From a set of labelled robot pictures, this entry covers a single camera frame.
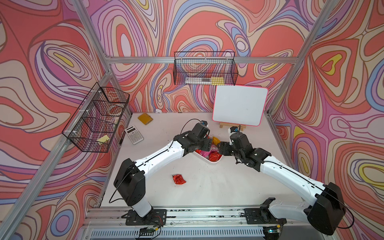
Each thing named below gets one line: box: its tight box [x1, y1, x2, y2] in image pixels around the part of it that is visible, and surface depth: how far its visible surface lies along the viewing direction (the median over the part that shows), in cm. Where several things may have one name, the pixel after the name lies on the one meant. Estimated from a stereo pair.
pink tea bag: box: [200, 150, 212, 158], surface depth 92 cm
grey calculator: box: [124, 125, 144, 145], surface depth 107 cm
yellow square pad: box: [137, 112, 154, 126], surface depth 118 cm
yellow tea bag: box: [212, 136, 221, 145], surface depth 93 cm
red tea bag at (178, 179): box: [172, 174, 187, 185], surface depth 85 cm
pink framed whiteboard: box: [212, 84, 269, 127], surface depth 104 cm
